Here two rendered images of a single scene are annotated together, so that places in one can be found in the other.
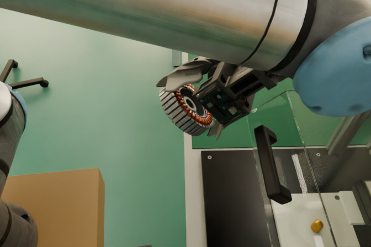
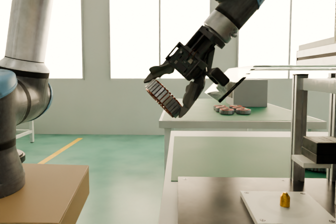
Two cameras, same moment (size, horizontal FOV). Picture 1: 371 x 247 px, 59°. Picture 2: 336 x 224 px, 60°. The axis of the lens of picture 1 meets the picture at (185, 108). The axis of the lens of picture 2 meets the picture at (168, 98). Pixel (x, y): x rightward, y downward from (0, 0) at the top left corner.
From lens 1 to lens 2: 0.52 m
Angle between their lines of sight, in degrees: 45
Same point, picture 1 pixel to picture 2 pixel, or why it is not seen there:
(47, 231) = (33, 184)
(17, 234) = (14, 159)
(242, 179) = (214, 188)
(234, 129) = (209, 174)
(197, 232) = (170, 217)
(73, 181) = (65, 168)
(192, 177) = (169, 192)
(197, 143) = (175, 178)
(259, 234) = (230, 211)
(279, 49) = not seen: outside the picture
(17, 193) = not seen: hidden behind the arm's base
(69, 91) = not seen: outside the picture
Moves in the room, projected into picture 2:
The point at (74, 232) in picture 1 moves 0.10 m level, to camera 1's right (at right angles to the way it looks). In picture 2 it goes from (56, 186) to (104, 188)
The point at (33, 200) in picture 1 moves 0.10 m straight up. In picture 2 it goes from (28, 172) to (27, 129)
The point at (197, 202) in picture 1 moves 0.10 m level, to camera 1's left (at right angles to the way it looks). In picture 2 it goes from (172, 203) to (130, 202)
